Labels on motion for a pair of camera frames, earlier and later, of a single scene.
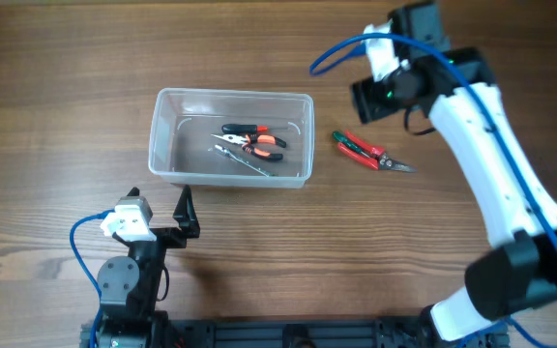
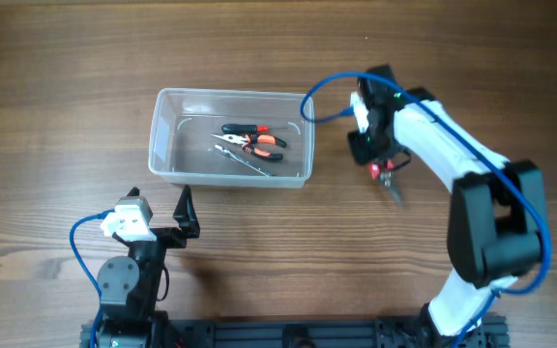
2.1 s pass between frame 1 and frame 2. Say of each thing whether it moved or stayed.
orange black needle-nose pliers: stayed
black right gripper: moved
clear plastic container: stayed
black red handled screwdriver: stayed
